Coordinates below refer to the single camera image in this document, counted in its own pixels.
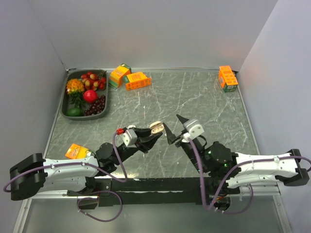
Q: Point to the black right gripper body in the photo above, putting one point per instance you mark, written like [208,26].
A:
[187,146]

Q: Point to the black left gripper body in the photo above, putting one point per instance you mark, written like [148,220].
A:
[129,151]

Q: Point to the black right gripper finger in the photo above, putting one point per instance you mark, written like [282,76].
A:
[171,138]
[184,121]

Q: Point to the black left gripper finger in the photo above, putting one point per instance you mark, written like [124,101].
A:
[147,143]
[146,132]

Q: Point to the beige earbud charging case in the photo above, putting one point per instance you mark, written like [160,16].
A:
[156,127]

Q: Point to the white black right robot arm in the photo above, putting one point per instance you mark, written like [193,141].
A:
[234,169]

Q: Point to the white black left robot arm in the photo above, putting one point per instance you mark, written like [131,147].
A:
[36,174]

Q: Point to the orange green carton near left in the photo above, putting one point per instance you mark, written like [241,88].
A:
[78,152]

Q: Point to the dark red grape bunch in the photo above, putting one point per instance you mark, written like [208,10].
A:
[96,107]

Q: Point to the orange carton lying back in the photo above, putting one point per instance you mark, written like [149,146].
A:
[136,80]

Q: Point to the orange green carton upright back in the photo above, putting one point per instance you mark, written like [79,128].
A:
[116,76]

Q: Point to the orange green carton right corner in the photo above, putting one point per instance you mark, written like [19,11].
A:
[227,79]

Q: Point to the red apple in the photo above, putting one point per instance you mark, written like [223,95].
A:
[90,96]

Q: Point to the green avocado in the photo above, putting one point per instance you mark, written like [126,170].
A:
[74,112]

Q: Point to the orange spiky fruit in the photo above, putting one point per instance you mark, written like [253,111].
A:
[74,86]

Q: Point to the dark green fruit tray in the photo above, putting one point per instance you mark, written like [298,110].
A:
[77,100]

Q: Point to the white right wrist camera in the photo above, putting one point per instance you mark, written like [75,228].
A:
[193,130]

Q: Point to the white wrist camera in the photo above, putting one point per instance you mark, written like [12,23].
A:
[193,130]
[128,136]

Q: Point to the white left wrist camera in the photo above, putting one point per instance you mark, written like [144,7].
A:
[128,136]

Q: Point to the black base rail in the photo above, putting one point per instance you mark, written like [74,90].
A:
[142,191]

